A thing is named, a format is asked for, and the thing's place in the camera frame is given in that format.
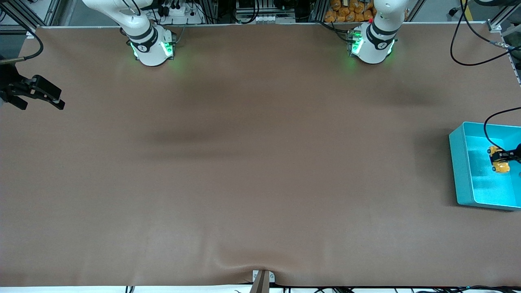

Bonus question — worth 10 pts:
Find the teal plastic bin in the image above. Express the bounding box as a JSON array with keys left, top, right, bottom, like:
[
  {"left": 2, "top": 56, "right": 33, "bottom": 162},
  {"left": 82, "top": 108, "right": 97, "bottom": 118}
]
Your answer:
[{"left": 449, "top": 121, "right": 521, "bottom": 211}]

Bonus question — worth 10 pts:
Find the black hanging cable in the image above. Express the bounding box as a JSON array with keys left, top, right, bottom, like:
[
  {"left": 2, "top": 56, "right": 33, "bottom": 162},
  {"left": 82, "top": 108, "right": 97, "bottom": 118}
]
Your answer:
[{"left": 450, "top": 0, "right": 512, "bottom": 66}]

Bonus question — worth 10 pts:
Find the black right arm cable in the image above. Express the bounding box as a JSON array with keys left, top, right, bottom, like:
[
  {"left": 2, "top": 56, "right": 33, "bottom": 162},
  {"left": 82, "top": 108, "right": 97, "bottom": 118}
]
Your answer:
[{"left": 0, "top": 28, "right": 44, "bottom": 66}]

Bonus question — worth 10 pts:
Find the aluminium frame profile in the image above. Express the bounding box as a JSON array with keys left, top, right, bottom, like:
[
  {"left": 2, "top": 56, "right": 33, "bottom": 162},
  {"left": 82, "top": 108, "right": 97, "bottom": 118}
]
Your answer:
[
  {"left": 0, "top": 0, "right": 61, "bottom": 39},
  {"left": 484, "top": 0, "right": 521, "bottom": 37}
]

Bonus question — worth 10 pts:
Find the white power strip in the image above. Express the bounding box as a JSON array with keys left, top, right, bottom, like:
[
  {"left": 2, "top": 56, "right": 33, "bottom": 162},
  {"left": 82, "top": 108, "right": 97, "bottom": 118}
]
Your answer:
[{"left": 161, "top": 0, "right": 205, "bottom": 24}]

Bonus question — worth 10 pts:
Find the orange snack packets pile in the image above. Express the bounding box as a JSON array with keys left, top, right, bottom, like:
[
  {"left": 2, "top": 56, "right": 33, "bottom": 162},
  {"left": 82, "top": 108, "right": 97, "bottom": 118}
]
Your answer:
[{"left": 324, "top": 0, "right": 377, "bottom": 23}]

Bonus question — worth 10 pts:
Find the yellow beetle toy car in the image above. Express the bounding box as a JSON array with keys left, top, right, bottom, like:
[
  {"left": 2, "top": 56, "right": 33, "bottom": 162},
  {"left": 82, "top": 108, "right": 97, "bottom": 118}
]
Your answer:
[{"left": 488, "top": 146, "right": 512, "bottom": 174}]

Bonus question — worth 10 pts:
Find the grey metal mat bracket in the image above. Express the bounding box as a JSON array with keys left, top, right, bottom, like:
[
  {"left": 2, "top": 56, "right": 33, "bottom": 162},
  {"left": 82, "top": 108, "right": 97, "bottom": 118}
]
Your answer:
[{"left": 249, "top": 269, "right": 276, "bottom": 293}]

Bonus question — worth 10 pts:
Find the brown table mat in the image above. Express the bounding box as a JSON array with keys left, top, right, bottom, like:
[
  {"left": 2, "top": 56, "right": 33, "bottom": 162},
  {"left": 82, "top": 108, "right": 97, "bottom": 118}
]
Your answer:
[{"left": 0, "top": 24, "right": 521, "bottom": 287}]

